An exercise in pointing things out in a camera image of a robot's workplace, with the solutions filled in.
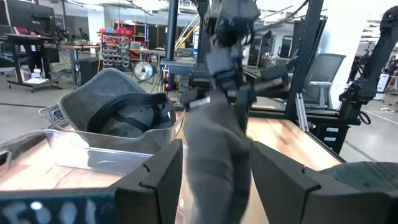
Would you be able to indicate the black robot arm in background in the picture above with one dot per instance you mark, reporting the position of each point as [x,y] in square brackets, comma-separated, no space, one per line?
[370,71]

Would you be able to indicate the clear plastic bin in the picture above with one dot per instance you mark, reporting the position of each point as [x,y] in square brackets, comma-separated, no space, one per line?
[62,155]

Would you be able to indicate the grey office chair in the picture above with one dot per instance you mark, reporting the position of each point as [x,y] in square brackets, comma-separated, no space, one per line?
[323,77]

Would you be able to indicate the black round pole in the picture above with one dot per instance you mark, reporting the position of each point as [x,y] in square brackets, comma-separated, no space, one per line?
[172,29]

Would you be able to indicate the black rolling desk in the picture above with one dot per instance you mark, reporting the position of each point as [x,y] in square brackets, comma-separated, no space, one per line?
[21,40]

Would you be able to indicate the grey fabric hat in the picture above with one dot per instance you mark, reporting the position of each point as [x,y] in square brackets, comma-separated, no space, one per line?
[363,175]
[217,161]

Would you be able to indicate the grey backpack in bin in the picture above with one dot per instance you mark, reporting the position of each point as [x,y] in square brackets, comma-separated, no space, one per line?
[93,93]

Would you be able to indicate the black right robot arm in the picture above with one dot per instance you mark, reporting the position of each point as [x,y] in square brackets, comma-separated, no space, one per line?
[224,21]

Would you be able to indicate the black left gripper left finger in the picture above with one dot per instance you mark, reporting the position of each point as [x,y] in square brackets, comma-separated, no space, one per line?
[155,183]

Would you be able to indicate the black box on floor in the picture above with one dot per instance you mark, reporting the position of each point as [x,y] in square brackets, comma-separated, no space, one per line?
[88,70]

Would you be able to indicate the black metal frame post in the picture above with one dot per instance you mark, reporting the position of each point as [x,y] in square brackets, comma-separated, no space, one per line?
[303,59]

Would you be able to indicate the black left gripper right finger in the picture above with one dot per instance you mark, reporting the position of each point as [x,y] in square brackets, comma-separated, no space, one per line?
[280,183]

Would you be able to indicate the grey hat with black lining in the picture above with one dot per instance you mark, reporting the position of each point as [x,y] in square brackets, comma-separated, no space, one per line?
[130,119]

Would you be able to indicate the black drawer cabinet with labels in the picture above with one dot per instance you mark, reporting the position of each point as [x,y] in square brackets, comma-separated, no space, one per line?
[331,133]

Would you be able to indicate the round floor fan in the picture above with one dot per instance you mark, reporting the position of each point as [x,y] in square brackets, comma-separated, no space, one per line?
[143,71]

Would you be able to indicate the black monitor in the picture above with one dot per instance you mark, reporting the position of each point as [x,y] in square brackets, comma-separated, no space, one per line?
[29,14]

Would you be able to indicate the workbench with wooden top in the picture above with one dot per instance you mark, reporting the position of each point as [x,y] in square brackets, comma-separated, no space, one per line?
[77,47]

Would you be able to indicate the parts shelf with red bins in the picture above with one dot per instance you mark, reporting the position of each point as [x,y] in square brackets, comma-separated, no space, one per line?
[115,46]

